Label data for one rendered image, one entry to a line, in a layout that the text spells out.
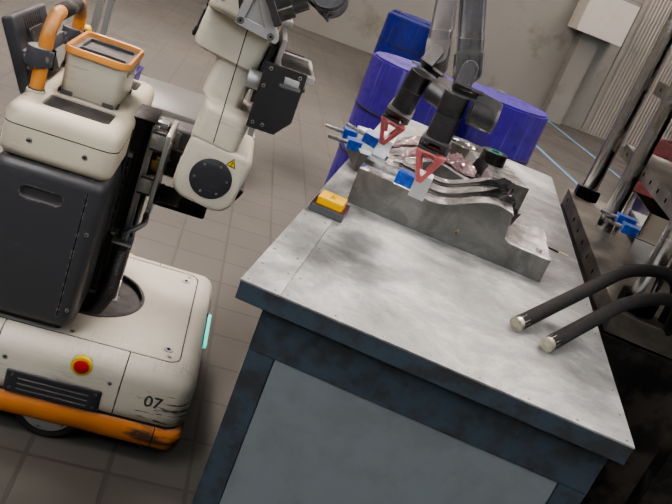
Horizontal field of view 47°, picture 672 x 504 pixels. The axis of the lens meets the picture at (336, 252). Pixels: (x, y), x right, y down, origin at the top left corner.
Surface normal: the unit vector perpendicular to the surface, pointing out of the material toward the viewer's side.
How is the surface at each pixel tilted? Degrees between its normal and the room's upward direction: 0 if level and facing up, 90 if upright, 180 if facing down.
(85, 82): 92
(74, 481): 0
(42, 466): 0
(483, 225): 90
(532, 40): 90
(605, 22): 90
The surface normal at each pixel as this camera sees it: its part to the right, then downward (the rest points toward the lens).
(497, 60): 0.07, 0.40
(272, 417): -0.19, 0.31
